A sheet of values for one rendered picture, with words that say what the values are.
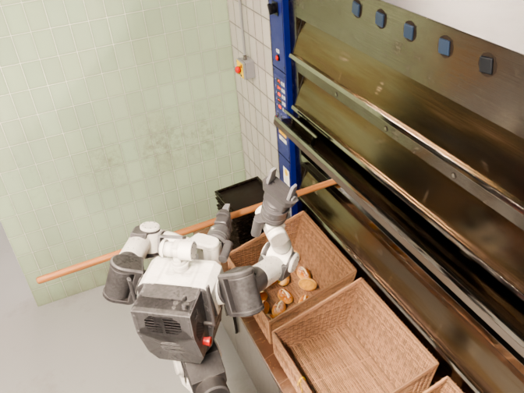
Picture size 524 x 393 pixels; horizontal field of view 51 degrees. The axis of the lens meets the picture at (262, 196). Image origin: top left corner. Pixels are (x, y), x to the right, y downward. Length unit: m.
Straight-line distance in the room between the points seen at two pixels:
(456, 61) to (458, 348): 1.04
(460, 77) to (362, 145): 0.67
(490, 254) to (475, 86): 0.51
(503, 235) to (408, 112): 0.51
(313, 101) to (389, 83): 0.62
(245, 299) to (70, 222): 2.11
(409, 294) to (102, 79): 2.07
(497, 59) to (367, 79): 0.65
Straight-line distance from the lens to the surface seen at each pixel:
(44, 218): 3.68
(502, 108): 1.61
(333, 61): 2.32
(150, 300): 1.79
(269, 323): 2.57
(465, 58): 1.68
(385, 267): 2.41
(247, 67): 3.16
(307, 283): 2.86
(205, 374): 2.02
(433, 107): 1.85
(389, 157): 2.12
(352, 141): 2.30
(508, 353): 1.97
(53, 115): 3.37
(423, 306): 2.27
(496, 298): 1.79
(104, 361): 3.58
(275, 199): 1.65
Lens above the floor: 2.63
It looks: 35 degrees down
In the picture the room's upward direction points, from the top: 5 degrees counter-clockwise
